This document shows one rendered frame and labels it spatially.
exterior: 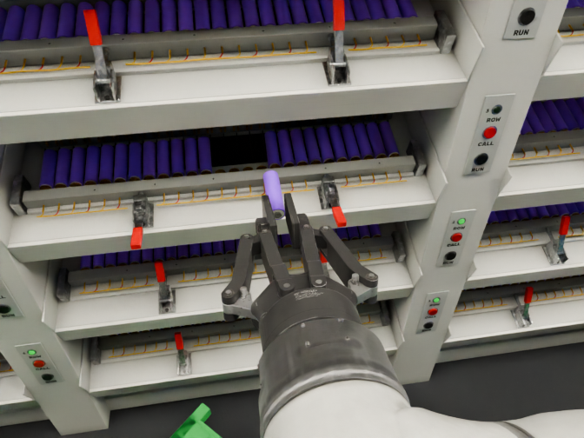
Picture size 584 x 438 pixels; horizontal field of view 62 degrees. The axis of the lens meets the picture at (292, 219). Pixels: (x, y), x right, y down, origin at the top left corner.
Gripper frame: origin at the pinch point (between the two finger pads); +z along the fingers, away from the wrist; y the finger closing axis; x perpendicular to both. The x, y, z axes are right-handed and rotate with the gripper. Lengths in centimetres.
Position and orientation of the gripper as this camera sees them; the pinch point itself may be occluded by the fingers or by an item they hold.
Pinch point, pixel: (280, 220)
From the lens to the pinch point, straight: 50.9
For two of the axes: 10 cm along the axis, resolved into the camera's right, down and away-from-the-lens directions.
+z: -1.5, -4.7, 8.7
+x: 0.3, 8.7, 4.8
